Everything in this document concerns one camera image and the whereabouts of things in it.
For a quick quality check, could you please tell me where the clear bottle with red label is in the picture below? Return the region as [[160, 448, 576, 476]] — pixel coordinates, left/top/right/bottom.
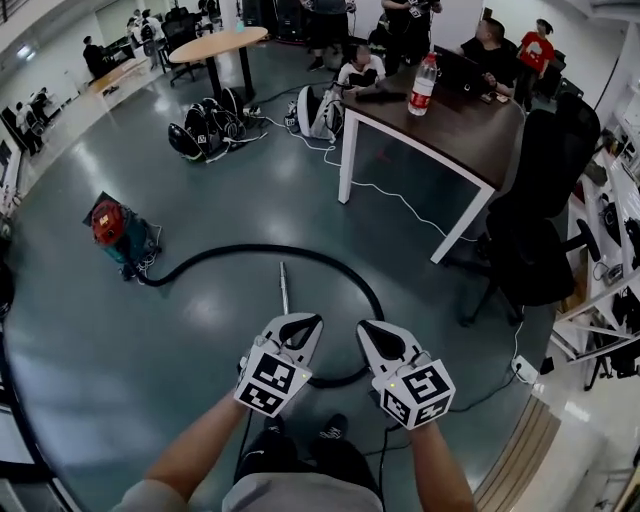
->
[[407, 51, 439, 117]]

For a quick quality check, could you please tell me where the black vacuum hose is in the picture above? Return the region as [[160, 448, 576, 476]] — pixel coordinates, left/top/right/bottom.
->
[[133, 243, 387, 389]]

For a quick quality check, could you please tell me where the black laptop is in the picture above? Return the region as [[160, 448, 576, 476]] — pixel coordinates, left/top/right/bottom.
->
[[432, 44, 490, 97]]

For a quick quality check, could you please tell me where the white floor cable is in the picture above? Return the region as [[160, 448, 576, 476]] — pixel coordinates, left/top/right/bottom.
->
[[257, 114, 480, 243]]

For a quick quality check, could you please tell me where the black helmet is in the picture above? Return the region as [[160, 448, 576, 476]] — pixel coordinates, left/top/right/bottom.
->
[[168, 122, 207, 165], [219, 87, 247, 124]]

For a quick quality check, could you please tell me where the person's leg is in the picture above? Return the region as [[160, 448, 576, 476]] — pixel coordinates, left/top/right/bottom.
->
[[233, 429, 304, 484], [309, 434, 382, 496]]

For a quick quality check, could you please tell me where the red-topped canister vacuum cleaner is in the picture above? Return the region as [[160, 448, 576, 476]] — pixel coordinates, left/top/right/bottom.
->
[[90, 190, 165, 282]]

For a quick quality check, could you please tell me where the person's left forearm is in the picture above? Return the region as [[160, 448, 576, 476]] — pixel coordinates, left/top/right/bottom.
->
[[143, 394, 256, 501]]

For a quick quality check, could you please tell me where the white grey backpack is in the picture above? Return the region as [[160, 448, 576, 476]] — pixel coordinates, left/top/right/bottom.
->
[[312, 89, 347, 142]]

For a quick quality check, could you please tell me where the person's right forearm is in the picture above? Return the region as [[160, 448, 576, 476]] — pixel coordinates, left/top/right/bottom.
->
[[404, 417, 477, 512]]

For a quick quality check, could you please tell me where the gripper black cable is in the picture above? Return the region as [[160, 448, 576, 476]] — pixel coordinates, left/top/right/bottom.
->
[[234, 409, 253, 484], [376, 424, 402, 501]]

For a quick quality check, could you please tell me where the silver vacuum wand tube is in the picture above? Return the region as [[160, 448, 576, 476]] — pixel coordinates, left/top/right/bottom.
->
[[277, 260, 293, 317]]

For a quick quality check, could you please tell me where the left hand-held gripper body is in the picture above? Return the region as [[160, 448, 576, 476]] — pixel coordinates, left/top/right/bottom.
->
[[233, 335, 315, 419]]

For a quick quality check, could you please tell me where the round wooden table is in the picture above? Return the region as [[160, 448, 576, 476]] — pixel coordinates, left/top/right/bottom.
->
[[168, 27, 270, 105]]

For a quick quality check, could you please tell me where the person's left leg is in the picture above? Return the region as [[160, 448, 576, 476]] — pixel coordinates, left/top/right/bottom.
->
[[233, 429, 304, 484]]

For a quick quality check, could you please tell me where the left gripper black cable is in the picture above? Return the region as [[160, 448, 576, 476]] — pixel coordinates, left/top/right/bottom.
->
[[234, 409, 253, 484]]

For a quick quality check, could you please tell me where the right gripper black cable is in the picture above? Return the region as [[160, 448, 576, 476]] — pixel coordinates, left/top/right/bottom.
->
[[376, 424, 402, 501]]

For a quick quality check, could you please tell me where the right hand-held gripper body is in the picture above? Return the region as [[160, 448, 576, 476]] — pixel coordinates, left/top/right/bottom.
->
[[370, 352, 456, 431]]

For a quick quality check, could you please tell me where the person's right black shoe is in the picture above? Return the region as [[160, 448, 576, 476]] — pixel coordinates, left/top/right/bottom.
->
[[318, 413, 350, 442]]

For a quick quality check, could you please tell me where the black office chair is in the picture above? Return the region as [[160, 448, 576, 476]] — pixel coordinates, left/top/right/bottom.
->
[[162, 7, 199, 86], [458, 92, 602, 330]]

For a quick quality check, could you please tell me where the black backpack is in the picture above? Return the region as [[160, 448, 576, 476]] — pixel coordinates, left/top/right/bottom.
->
[[183, 97, 247, 154]]

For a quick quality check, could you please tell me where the person's right leg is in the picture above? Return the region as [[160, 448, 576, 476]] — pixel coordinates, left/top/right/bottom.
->
[[309, 434, 382, 496]]

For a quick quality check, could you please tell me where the dark table with white legs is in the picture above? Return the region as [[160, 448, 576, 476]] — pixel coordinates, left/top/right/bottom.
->
[[338, 74, 527, 265]]

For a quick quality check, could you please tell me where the low wooden bench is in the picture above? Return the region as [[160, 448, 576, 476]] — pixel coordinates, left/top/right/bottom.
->
[[87, 57, 151, 99]]

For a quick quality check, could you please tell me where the black garbage bag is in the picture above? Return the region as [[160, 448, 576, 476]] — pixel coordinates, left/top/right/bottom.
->
[[0, 234, 16, 321]]

